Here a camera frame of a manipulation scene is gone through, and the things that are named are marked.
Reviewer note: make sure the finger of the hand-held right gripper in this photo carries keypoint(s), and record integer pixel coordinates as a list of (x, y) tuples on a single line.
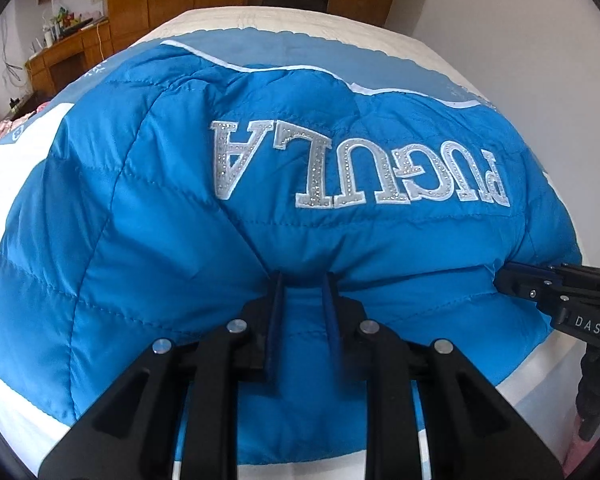
[(550, 273), (525, 287)]

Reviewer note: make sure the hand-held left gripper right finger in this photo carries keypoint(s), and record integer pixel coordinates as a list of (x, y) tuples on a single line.
[(332, 322)]

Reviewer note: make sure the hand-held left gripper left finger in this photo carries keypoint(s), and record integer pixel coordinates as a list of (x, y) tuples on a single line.
[(275, 322)]

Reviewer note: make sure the blue quilted jacket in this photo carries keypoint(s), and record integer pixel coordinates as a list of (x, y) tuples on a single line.
[(180, 210)]

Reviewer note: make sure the bed with blue white bedspread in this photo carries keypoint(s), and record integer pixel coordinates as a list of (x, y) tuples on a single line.
[(290, 22)]

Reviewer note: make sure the pink floral quilt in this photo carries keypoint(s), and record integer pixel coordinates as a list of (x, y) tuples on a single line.
[(5, 127)]

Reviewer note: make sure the wooden desk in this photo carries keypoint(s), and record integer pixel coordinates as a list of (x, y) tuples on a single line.
[(67, 55)]

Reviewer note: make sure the black flat desk device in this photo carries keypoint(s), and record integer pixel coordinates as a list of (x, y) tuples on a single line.
[(77, 26)]

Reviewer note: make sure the white bottle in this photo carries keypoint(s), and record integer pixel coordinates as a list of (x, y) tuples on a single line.
[(47, 37)]

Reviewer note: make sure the colourful desk toys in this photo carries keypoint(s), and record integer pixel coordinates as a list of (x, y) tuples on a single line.
[(65, 16)]

